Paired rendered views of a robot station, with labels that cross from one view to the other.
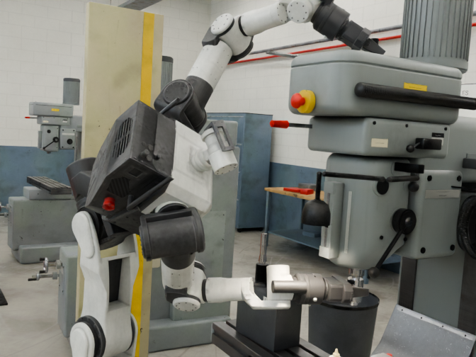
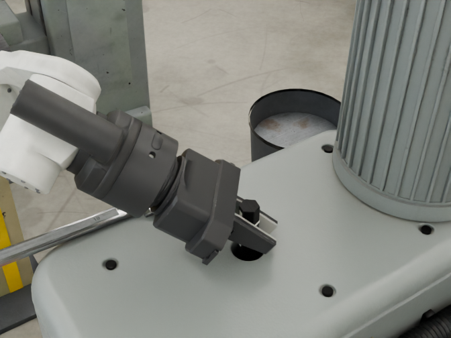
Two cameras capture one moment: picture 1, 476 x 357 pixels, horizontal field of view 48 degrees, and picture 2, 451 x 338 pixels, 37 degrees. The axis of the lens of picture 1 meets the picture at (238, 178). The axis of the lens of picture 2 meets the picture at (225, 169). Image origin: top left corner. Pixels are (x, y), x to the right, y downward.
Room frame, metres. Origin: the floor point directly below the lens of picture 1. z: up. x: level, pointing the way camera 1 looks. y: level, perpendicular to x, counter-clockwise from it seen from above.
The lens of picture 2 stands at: (1.02, -0.31, 2.43)
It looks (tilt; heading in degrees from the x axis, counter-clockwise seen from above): 41 degrees down; 358
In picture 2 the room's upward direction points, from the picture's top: 1 degrees clockwise
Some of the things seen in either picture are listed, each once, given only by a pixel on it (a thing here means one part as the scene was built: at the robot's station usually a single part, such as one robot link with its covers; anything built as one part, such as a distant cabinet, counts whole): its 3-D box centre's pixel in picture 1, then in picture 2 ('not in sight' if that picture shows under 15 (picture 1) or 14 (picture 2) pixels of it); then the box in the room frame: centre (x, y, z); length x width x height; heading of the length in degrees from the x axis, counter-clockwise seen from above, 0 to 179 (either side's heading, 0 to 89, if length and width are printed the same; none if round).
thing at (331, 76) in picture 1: (375, 91); (256, 288); (1.52, -0.37, 1.81); 0.47 x 0.26 x 0.16; 122
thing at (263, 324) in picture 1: (268, 311); not in sight; (1.85, -0.14, 1.04); 0.22 x 0.12 x 0.20; 37
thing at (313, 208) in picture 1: (316, 211); not in sight; (1.32, -0.20, 1.48); 0.07 x 0.07 x 0.06
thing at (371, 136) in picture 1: (377, 137); not in sight; (1.53, -0.40, 1.68); 0.34 x 0.24 x 0.10; 122
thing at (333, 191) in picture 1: (331, 219); not in sight; (1.45, -0.27, 1.44); 0.04 x 0.04 x 0.21; 32
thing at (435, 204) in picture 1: (408, 208); not in sight; (1.61, -0.53, 1.47); 0.24 x 0.19 x 0.26; 32
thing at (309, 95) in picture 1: (305, 101); not in sight; (1.39, -0.16, 1.76); 0.06 x 0.02 x 0.06; 32
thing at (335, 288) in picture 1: (324, 289); not in sight; (1.49, -0.27, 1.23); 0.13 x 0.12 x 0.10; 12
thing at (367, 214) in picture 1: (363, 210); not in sight; (1.51, -0.36, 1.47); 0.21 x 0.19 x 0.32; 32
